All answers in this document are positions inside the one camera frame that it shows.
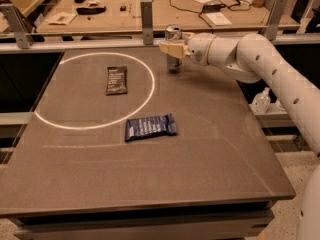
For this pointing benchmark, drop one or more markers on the black power adapter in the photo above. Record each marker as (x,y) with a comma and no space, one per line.
(212,8)

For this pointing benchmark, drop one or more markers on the metal bracket post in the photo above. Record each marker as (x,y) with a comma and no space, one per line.
(23,40)
(147,22)
(271,27)

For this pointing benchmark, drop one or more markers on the blue rxbar wrapper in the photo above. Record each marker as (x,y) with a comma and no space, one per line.
(142,128)

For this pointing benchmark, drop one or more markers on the left metal bracket post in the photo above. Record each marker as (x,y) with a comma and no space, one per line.
(23,40)

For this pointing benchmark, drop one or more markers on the white ring marking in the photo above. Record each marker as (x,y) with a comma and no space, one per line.
(76,97)

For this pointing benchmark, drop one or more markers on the black rxbar chocolate wrapper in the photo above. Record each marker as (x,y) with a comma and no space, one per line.
(116,80)

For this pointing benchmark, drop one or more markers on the small black object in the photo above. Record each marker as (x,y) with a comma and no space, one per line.
(123,8)

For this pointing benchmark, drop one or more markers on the white paper card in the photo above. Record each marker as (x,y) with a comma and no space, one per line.
(61,18)

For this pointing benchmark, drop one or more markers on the right metal bracket post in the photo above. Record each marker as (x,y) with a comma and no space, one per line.
(271,27)

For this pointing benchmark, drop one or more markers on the silver blue redbull can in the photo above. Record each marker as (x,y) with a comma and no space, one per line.
(173,32)

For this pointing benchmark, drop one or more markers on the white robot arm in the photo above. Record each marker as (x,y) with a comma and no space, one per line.
(249,59)

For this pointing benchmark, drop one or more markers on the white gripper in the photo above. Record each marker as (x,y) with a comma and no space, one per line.
(198,48)

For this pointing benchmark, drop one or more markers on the white paper sheet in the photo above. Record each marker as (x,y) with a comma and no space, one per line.
(217,19)

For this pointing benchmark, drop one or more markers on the black device on desk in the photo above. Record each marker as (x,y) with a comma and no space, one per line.
(90,10)

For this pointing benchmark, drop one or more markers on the wooden background desk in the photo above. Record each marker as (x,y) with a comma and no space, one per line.
(186,13)

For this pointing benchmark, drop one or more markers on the middle metal bracket post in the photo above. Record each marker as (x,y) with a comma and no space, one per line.
(147,22)

